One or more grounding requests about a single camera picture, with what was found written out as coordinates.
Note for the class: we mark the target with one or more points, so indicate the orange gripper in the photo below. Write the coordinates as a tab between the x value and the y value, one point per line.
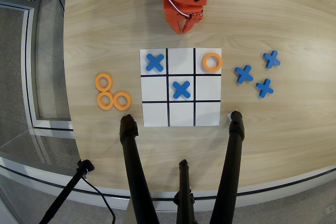
175	16

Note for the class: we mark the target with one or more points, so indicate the blue cross piece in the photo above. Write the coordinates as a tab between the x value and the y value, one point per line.
181	89
244	74
265	88
271	59
155	62

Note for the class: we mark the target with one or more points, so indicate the white tic-tac-toe grid sheet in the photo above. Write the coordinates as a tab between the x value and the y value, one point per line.
155	113

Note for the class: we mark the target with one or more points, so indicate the short black tripod leg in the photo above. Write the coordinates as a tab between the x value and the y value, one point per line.
185	195

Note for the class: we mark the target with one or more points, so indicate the thin black stand pole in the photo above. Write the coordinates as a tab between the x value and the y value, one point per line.
65	192

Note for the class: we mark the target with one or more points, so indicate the grey metal glass frame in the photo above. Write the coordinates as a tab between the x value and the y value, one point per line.
27	77

